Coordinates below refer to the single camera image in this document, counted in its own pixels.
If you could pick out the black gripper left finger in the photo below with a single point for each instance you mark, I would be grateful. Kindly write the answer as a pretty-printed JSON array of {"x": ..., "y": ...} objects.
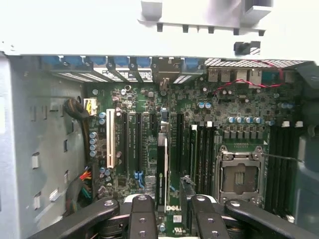
[{"x": 142, "y": 219}]

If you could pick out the thin metal locking lever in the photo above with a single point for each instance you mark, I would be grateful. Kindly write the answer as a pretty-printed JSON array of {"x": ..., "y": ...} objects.
[{"x": 284, "y": 157}]

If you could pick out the black open PC case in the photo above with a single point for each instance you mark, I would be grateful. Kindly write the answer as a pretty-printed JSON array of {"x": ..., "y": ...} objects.
[{"x": 25, "y": 74}]

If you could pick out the silver rear port block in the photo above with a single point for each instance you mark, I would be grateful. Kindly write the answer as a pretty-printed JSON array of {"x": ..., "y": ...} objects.
[{"x": 234, "y": 76}]

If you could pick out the black RAM slot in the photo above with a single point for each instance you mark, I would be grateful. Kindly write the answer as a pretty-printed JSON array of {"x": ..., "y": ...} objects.
[
  {"x": 294, "y": 174},
  {"x": 208, "y": 161},
  {"x": 279, "y": 174}
]

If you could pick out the short black expansion slot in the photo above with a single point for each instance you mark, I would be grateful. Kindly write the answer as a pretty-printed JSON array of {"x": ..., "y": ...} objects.
[{"x": 153, "y": 122}]

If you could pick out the metal CPU socket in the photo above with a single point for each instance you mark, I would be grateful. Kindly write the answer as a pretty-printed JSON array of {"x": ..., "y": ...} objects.
[{"x": 240, "y": 174}]

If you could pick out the green motherboard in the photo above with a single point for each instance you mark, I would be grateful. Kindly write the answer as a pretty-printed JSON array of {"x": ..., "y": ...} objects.
[{"x": 194, "y": 99}]

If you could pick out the grey plastic parts rack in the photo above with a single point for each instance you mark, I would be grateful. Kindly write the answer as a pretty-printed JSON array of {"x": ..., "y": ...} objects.
[{"x": 199, "y": 12}]

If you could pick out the white expansion slot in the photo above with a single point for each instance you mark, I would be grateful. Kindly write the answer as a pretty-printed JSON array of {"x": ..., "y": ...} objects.
[{"x": 111, "y": 137}]

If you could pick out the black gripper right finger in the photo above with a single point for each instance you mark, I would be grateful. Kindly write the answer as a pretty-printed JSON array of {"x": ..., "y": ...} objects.
[{"x": 209, "y": 221}]

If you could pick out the long black expansion slot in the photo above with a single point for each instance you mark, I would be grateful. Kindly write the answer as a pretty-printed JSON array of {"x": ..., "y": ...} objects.
[
  {"x": 125, "y": 144},
  {"x": 180, "y": 144},
  {"x": 139, "y": 144}
]

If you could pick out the white power connector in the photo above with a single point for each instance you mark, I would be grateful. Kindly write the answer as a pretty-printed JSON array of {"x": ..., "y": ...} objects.
[{"x": 90, "y": 107}]

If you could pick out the blue data connector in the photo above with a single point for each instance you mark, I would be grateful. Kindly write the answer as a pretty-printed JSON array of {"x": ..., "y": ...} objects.
[{"x": 139, "y": 178}]

